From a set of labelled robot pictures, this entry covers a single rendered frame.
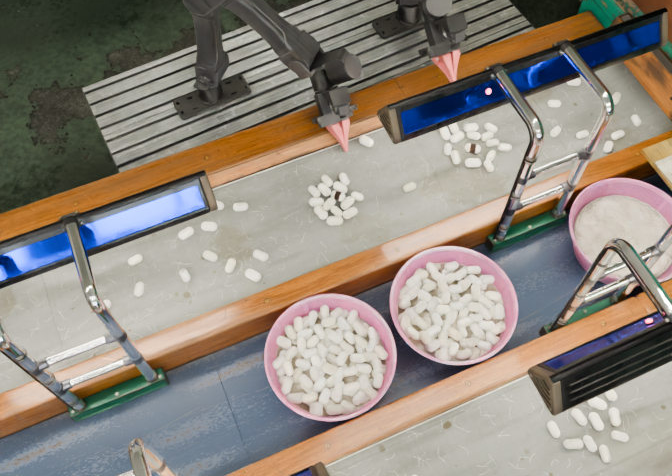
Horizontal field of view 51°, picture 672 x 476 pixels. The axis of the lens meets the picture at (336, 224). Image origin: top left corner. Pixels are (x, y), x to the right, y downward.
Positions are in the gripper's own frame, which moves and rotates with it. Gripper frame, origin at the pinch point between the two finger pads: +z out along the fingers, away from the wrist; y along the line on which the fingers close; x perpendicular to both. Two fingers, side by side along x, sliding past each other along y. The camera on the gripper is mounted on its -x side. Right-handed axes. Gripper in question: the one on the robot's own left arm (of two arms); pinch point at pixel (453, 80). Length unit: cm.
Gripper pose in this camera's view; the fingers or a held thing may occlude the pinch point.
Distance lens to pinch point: 172.3
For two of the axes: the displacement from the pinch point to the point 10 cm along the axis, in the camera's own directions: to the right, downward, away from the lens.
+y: 9.2, -3.5, 1.9
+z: 3.1, 9.3, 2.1
